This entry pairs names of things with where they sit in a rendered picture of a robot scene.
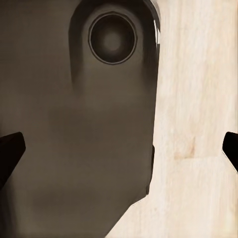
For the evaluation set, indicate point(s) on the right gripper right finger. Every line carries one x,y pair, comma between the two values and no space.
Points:
230,148

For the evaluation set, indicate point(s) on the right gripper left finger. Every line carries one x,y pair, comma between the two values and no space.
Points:
12,147

